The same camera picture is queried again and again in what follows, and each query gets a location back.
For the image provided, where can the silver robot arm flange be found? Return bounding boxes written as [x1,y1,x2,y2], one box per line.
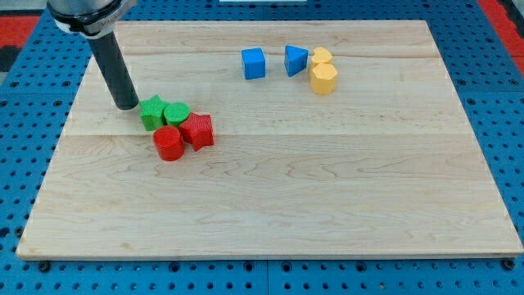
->
[47,0,138,39]

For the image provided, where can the red circle block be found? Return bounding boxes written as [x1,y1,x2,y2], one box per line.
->
[153,125,185,161]

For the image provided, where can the green circle block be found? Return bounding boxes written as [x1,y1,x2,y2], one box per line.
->
[163,102,191,127]

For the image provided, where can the red star block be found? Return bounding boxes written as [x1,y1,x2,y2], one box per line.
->
[179,112,215,152]

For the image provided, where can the wooden board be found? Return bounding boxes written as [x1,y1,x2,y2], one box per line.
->
[16,20,523,261]

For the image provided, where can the blue cube block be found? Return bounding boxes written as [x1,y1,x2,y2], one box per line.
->
[241,48,266,79]

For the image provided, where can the yellow hexagon block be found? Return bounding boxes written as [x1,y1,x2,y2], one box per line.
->
[309,63,338,95]

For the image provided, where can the blue triangle block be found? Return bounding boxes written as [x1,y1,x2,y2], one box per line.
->
[284,45,309,77]

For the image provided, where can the yellow heart block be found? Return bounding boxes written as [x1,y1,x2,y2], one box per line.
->
[311,47,333,68]

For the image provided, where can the green star block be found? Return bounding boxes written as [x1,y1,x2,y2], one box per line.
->
[139,94,169,131]

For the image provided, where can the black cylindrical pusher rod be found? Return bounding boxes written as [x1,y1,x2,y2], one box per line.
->
[88,32,138,111]

